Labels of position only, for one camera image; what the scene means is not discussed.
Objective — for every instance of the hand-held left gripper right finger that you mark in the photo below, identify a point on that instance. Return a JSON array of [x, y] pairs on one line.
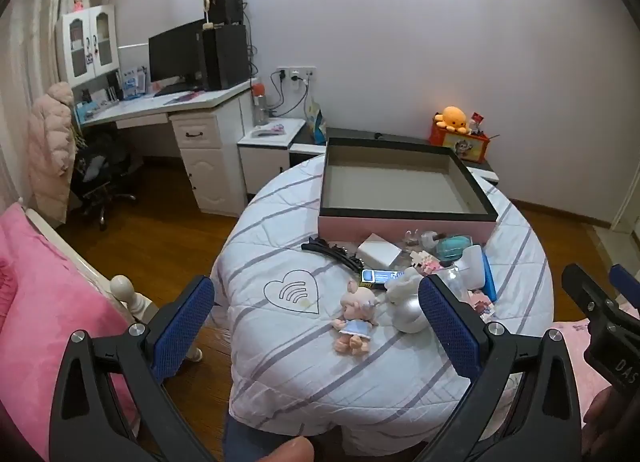
[[450, 327]]

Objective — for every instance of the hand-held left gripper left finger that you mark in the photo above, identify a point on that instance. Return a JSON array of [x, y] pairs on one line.
[[182, 327]]

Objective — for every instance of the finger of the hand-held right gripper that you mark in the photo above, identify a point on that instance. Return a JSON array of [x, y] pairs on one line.
[[627, 287], [590, 299]]

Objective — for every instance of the clear plastic package blue edge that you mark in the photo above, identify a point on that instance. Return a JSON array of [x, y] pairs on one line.
[[470, 272]]

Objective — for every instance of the pink white block toy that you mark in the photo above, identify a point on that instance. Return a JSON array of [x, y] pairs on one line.
[[425, 262]]

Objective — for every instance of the small device with blue screen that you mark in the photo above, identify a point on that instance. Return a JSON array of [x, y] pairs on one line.
[[382, 278]]

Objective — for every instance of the pig plush doll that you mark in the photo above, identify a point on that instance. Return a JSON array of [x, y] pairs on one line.
[[356, 314]]

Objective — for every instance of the black hair clip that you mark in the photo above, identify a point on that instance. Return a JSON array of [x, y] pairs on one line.
[[330, 252]]

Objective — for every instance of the pink box with black rim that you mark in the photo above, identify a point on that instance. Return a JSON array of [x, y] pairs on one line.
[[400, 182]]

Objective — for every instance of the person's right hand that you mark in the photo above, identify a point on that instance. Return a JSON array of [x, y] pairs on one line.
[[610, 422]]

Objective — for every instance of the person's left hand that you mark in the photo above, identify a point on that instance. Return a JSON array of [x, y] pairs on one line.
[[292, 451]]

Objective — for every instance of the pink block pieces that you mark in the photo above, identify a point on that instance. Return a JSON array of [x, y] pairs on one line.
[[481, 302]]

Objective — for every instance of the pink printed bedding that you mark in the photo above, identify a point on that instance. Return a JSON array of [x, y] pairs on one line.
[[577, 367]]

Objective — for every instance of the white door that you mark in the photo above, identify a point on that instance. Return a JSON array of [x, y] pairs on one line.
[[627, 212]]

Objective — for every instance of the teal case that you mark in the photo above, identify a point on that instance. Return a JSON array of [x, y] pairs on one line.
[[452, 247]]

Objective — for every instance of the small clear glass item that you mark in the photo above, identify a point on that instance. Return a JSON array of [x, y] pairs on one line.
[[419, 238]]

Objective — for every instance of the round table with striped cover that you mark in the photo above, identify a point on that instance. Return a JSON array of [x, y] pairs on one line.
[[280, 342]]

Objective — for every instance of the small white box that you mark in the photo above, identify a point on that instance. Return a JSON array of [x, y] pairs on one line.
[[379, 249]]

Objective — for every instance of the black office chair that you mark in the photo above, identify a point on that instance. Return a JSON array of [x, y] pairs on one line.
[[102, 167]]

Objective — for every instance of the red tin box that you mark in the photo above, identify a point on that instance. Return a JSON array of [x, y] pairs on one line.
[[462, 147]]

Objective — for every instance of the white side cabinet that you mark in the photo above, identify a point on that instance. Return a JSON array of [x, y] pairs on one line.
[[265, 162]]

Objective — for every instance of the white desk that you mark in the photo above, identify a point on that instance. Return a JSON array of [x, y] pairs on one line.
[[200, 142]]

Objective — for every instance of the small toys on tin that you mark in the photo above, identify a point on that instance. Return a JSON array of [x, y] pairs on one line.
[[480, 126]]

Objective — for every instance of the orange octopus plush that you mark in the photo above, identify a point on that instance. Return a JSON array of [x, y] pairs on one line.
[[452, 120]]

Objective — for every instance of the pink papers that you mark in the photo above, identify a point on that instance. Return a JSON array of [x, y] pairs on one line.
[[270, 131]]

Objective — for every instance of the pink puffer jacket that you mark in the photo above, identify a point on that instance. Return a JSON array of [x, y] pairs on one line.
[[50, 152]]

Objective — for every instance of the bottle with orange cap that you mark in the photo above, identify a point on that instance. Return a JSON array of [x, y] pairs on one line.
[[259, 105]]

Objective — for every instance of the black keyboard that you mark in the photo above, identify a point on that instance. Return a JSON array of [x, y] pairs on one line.
[[171, 89]]

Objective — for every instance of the blue white bag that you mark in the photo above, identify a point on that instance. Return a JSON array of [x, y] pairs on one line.
[[316, 125]]

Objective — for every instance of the blue white books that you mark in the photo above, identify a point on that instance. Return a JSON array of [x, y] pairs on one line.
[[134, 82]]

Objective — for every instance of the black computer tower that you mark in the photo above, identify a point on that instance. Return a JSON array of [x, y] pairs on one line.
[[225, 56]]

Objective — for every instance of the black monitor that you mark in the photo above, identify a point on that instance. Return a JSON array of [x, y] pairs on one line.
[[175, 52]]

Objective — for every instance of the white hutch cabinet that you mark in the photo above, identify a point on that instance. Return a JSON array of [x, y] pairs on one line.
[[87, 45]]

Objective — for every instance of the pale curtain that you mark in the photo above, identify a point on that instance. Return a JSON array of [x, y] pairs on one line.
[[30, 57]]

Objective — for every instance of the black speaker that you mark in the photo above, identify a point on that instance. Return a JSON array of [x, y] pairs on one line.
[[226, 7]]

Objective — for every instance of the small doll figure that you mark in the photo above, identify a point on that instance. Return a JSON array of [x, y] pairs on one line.
[[78, 2]]

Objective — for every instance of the white bed frame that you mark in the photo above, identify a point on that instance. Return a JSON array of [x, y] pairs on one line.
[[125, 292]]

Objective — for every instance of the white wall outlet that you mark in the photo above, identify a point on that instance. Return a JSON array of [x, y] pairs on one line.
[[300, 73]]

